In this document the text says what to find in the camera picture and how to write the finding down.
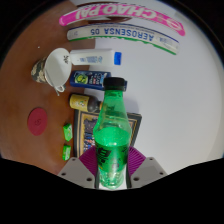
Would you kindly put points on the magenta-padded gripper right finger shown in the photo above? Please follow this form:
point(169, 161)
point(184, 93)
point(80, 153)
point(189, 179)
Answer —
point(148, 170)

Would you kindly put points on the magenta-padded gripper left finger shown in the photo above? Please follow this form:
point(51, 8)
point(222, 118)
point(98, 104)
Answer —
point(75, 170)

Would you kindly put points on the green plastic drink bottle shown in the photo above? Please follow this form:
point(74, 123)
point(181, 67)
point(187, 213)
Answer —
point(111, 143)

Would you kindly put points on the framed group picture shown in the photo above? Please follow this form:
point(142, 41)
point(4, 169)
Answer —
point(85, 133)

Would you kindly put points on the flat round red coaster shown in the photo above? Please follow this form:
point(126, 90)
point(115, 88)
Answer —
point(37, 121)

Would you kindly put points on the yellow-labelled brown bottle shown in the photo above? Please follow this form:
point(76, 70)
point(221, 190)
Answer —
point(80, 101)

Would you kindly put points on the blue pump bottle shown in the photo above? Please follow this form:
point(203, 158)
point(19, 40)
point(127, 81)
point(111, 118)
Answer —
point(86, 80)

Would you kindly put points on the white bottle with blue cap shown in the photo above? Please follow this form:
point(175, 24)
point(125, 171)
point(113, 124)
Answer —
point(90, 57)

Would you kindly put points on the green and white shuttlecock tube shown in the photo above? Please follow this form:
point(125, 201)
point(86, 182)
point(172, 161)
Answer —
point(123, 33)

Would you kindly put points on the pink shuttlecock tube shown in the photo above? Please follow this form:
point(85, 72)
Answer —
point(133, 11)

